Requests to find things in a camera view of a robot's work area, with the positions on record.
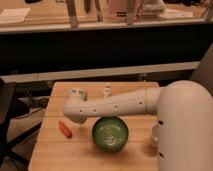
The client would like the white paper cup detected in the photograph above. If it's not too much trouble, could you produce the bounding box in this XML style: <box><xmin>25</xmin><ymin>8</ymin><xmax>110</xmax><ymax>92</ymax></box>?
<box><xmin>151</xmin><ymin>124</ymin><xmax>158</xmax><ymax>148</ymax></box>

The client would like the white paper sheet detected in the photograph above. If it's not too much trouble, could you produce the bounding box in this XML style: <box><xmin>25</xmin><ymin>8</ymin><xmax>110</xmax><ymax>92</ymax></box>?
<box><xmin>0</xmin><ymin>8</ymin><xmax>30</xmax><ymax>24</ymax></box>

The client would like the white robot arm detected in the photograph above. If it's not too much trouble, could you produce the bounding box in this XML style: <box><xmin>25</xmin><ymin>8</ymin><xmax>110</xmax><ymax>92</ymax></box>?
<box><xmin>63</xmin><ymin>80</ymin><xmax>213</xmax><ymax>171</ymax></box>

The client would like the metal frame post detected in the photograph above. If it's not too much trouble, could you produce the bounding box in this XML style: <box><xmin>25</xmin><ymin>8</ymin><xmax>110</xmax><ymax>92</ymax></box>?
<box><xmin>66</xmin><ymin>0</ymin><xmax>78</xmax><ymax>28</ymax></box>

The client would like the black office chair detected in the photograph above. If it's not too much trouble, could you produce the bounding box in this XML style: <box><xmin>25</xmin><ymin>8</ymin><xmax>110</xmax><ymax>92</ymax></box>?
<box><xmin>0</xmin><ymin>78</ymin><xmax>41</xmax><ymax>167</ymax></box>

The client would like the green bowl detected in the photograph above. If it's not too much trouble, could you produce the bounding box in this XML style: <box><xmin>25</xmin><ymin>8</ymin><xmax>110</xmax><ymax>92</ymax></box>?
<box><xmin>92</xmin><ymin>117</ymin><xmax>129</xmax><ymax>152</ymax></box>

